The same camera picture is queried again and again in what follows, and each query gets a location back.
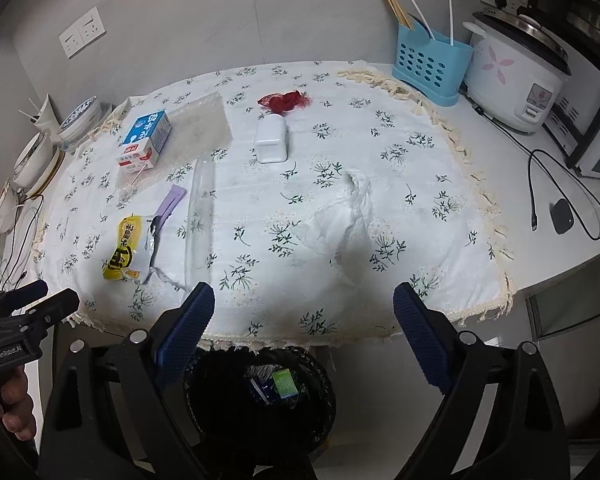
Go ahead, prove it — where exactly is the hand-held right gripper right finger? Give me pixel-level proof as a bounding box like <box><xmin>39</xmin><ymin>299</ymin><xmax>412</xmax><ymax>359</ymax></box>
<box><xmin>392</xmin><ymin>281</ymin><xmax>569</xmax><ymax>480</ymax></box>

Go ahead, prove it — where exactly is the thin black cable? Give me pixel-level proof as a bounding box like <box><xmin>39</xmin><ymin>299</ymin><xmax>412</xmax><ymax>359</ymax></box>
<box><xmin>0</xmin><ymin>192</ymin><xmax>46</xmax><ymax>294</ymax></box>

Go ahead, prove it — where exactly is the white microwave oven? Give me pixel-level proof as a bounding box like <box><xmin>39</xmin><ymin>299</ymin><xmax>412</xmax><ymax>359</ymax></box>
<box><xmin>545</xmin><ymin>0</ymin><xmax>600</xmax><ymax>179</ymax></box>

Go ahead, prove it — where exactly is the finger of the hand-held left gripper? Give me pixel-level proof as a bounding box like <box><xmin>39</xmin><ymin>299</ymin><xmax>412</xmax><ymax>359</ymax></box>
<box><xmin>0</xmin><ymin>279</ymin><xmax>49</xmax><ymax>319</ymax></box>
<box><xmin>9</xmin><ymin>287</ymin><xmax>81</xmax><ymax>334</ymax></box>

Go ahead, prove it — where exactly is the clear plastic sleeve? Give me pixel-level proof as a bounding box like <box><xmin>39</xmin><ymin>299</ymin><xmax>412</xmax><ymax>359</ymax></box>
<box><xmin>184</xmin><ymin>157</ymin><xmax>217</xmax><ymax>287</ymax></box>

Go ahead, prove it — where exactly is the black power adapter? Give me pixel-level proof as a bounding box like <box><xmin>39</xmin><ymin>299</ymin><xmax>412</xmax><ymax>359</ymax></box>
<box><xmin>550</xmin><ymin>198</ymin><xmax>575</xmax><ymax>235</ymax></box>

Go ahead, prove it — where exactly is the blue patterned bowl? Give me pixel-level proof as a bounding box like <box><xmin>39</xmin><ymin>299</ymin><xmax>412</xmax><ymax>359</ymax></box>
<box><xmin>60</xmin><ymin>96</ymin><xmax>104</xmax><ymax>132</ymax></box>

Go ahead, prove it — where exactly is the wooden chopstick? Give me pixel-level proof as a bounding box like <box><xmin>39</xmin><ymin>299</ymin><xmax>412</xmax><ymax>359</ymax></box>
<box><xmin>381</xmin><ymin>0</ymin><xmax>414</xmax><ymax>29</ymax></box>
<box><xmin>377</xmin><ymin>0</ymin><xmax>410</xmax><ymax>28</ymax></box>

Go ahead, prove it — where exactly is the small green carton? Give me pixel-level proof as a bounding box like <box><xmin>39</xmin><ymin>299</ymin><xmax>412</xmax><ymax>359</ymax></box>
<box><xmin>272</xmin><ymin>369</ymin><xmax>301</xmax><ymax>401</ymax></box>

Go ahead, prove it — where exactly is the trash bin with black bag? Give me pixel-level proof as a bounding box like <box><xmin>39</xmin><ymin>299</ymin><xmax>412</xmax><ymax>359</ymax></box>
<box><xmin>182</xmin><ymin>345</ymin><xmax>337</xmax><ymax>480</ymax></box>

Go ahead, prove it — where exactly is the small white plastic box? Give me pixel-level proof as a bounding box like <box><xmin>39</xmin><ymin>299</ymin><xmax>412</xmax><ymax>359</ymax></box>
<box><xmin>254</xmin><ymin>114</ymin><xmax>290</xmax><ymax>165</ymax></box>

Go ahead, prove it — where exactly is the torn silver foil wrapper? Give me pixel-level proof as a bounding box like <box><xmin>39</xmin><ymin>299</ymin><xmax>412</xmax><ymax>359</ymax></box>
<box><xmin>142</xmin><ymin>215</ymin><xmax>191</xmax><ymax>292</ymax></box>

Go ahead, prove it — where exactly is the purple wrapper strip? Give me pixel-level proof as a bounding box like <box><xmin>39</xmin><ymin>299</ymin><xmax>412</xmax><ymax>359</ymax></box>
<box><xmin>152</xmin><ymin>184</ymin><xmax>188</xmax><ymax>226</ymax></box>

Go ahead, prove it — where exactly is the white floral rice cooker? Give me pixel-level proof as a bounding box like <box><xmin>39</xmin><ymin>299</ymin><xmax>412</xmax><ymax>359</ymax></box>
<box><xmin>462</xmin><ymin>7</ymin><xmax>574</xmax><ymax>135</ymax></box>

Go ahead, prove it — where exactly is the person's left hand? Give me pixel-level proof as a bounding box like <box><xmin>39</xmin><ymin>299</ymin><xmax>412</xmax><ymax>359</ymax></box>
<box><xmin>0</xmin><ymin>360</ymin><xmax>39</xmax><ymax>443</ymax></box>

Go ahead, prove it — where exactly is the white floral tablecloth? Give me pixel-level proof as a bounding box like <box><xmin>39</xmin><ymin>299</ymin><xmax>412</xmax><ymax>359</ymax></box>
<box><xmin>27</xmin><ymin>62</ymin><xmax>519</xmax><ymax>352</ymax></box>

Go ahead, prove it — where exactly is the white jug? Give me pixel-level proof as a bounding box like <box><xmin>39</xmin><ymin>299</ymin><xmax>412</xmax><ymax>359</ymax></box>
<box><xmin>20</xmin><ymin>93</ymin><xmax>61</xmax><ymax>134</ymax></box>

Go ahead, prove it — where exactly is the black power cable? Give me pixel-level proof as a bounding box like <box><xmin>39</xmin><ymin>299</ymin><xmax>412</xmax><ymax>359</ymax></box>
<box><xmin>460</xmin><ymin>87</ymin><xmax>600</xmax><ymax>240</ymax></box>

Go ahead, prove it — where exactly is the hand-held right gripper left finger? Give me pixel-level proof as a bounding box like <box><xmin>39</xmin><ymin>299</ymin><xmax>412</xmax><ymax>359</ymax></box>
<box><xmin>39</xmin><ymin>281</ymin><xmax>217</xmax><ymax>480</ymax></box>

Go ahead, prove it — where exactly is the blue rimmed bowl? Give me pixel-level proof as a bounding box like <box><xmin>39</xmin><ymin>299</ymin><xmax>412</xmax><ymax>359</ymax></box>
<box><xmin>58</xmin><ymin>109</ymin><xmax>112</xmax><ymax>150</ymax></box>

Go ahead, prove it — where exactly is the red mesh net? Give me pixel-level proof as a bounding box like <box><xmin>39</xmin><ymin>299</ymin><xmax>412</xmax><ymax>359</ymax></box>
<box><xmin>257</xmin><ymin>89</ymin><xmax>314</xmax><ymax>115</ymax></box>

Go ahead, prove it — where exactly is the blue perforated utensil holder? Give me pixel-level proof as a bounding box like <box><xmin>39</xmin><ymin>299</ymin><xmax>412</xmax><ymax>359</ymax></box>
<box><xmin>392</xmin><ymin>24</ymin><xmax>475</xmax><ymax>108</ymax></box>

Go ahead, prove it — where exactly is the yellow snack packet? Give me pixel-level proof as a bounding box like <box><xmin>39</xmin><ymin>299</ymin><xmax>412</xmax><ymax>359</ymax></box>
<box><xmin>102</xmin><ymin>214</ymin><xmax>146</xmax><ymax>282</ymax></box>

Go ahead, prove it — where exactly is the blue white milk carton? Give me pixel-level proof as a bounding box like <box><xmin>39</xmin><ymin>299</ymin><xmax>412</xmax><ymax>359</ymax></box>
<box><xmin>116</xmin><ymin>109</ymin><xmax>173</xmax><ymax>174</ymax></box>

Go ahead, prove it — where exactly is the clear bubble wrap sheet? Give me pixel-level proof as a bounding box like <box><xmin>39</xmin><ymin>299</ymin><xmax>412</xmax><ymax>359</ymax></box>
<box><xmin>117</xmin><ymin>91</ymin><xmax>234</xmax><ymax>191</ymax></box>

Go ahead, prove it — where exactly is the clear thin plastic bag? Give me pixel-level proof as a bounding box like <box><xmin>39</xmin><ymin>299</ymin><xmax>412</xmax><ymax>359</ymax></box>
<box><xmin>300</xmin><ymin>170</ymin><xmax>382</xmax><ymax>282</ymax></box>

